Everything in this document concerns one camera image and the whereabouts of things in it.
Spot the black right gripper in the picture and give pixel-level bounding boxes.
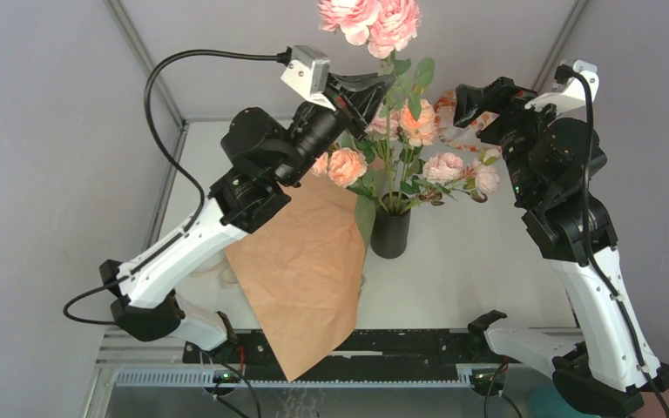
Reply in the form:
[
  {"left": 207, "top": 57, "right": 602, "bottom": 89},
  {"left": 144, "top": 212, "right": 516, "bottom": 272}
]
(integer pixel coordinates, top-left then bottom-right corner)
[{"left": 454, "top": 76, "right": 577, "bottom": 204}]

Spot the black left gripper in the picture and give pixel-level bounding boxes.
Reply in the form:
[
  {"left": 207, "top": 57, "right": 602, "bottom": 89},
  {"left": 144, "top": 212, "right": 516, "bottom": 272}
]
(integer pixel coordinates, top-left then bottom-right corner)
[{"left": 272, "top": 72, "right": 394, "bottom": 189}]

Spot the pink rose stem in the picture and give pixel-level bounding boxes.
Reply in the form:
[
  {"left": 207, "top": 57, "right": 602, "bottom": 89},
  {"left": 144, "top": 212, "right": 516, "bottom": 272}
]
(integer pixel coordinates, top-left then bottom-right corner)
[{"left": 366, "top": 104, "right": 399, "bottom": 192}]

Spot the peach rose stem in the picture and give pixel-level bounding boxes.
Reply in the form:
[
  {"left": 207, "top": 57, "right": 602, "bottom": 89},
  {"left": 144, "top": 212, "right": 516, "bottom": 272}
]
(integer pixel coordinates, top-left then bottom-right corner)
[{"left": 399, "top": 98, "right": 437, "bottom": 182}]

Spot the pink flower bouquet green wrap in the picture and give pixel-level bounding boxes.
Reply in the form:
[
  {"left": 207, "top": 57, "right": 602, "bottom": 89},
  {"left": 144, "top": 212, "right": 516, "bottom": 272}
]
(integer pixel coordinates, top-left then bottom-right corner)
[{"left": 318, "top": 1, "right": 436, "bottom": 198}]

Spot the peach pink flower stem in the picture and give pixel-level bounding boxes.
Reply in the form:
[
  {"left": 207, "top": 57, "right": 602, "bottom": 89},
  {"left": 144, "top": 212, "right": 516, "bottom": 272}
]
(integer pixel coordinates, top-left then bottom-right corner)
[{"left": 307, "top": 147, "right": 386, "bottom": 209}]

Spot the pale pink flower stem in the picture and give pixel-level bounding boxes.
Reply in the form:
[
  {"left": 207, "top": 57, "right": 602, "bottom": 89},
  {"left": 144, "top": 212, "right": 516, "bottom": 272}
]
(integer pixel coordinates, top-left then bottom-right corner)
[{"left": 399, "top": 149, "right": 501, "bottom": 212}]

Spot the orange wrapping paper sheet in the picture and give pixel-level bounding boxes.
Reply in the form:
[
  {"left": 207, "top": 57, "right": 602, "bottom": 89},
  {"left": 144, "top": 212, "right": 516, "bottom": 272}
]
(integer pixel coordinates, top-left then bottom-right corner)
[{"left": 225, "top": 174, "right": 367, "bottom": 381}]

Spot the cream printed ribbon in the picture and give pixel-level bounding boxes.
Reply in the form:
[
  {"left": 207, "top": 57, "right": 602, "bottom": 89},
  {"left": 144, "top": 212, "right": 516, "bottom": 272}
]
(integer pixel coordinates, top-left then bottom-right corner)
[{"left": 189, "top": 252, "right": 240, "bottom": 287}]

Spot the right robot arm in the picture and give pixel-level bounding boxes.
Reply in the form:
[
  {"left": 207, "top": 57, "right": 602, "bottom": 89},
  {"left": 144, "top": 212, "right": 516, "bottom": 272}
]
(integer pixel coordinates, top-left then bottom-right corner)
[{"left": 454, "top": 65, "right": 669, "bottom": 417}]

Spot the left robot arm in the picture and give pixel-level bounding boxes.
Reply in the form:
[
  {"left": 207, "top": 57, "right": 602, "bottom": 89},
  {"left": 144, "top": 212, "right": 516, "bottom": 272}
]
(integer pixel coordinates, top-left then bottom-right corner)
[{"left": 100, "top": 73, "right": 395, "bottom": 363}]

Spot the black conical vase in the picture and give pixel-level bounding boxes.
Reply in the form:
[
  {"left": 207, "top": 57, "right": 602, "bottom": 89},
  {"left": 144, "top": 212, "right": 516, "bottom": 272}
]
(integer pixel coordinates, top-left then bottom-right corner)
[{"left": 370, "top": 192, "right": 411, "bottom": 260}]

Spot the orange floral cloth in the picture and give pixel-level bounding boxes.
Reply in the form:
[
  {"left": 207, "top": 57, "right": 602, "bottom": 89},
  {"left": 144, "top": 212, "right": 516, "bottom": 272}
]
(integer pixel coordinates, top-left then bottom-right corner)
[{"left": 433, "top": 90, "right": 498, "bottom": 153}]

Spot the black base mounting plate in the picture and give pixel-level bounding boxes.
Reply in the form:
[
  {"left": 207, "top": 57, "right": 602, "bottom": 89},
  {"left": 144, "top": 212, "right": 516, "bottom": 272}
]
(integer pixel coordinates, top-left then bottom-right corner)
[{"left": 212, "top": 328, "right": 506, "bottom": 383}]

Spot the teal cup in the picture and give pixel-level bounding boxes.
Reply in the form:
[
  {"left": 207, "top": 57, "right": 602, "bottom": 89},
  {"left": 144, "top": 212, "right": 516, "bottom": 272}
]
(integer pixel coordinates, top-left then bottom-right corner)
[{"left": 529, "top": 384, "right": 578, "bottom": 418}]

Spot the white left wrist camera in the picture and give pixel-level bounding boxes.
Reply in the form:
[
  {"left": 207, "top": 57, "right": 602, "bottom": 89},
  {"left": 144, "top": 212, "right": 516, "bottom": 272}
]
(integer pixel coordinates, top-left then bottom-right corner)
[{"left": 280, "top": 45, "right": 335, "bottom": 111}]

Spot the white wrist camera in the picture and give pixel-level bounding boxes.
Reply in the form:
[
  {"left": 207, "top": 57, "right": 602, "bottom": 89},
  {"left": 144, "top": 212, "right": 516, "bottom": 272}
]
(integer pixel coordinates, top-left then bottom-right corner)
[
  {"left": 524, "top": 59, "right": 599, "bottom": 114},
  {"left": 280, "top": 45, "right": 335, "bottom": 111}
]

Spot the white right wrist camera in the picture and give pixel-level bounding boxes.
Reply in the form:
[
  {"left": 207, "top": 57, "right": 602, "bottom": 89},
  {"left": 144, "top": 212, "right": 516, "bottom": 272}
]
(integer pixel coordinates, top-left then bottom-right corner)
[{"left": 524, "top": 59, "right": 599, "bottom": 114}]

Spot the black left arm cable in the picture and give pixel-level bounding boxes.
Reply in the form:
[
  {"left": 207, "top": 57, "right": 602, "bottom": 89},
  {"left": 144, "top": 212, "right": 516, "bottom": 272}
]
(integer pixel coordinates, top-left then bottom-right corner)
[{"left": 62, "top": 49, "right": 293, "bottom": 327}]

